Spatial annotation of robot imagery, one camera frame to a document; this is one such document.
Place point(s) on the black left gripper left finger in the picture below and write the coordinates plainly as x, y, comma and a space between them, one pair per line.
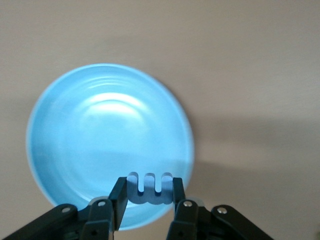
100, 220

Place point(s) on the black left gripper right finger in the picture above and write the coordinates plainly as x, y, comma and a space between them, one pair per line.
185, 220

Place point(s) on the blue lowercase letter m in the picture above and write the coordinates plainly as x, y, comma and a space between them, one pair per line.
150, 198

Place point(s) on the blue plate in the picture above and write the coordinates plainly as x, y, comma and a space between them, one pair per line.
100, 137

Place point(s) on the brown table cover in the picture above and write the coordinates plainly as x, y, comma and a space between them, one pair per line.
250, 50

